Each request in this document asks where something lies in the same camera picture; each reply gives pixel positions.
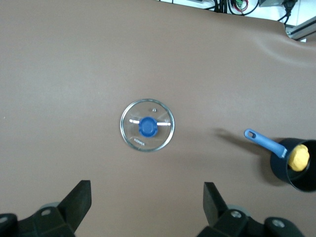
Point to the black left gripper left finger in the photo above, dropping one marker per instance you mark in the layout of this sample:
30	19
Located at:
74	205

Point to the green terminal block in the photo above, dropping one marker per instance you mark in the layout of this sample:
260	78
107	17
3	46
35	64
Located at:
239	3

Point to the yellow potato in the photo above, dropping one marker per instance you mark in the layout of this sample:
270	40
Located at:
298	158

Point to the glass lid with blue knob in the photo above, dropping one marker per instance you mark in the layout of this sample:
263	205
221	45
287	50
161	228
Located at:
147	126

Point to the aluminium profile post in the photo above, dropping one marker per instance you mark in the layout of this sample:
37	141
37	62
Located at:
303	30

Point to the brown table mat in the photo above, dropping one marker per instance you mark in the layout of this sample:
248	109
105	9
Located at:
74	74

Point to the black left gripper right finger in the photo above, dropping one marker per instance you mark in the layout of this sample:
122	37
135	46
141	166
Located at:
214	209

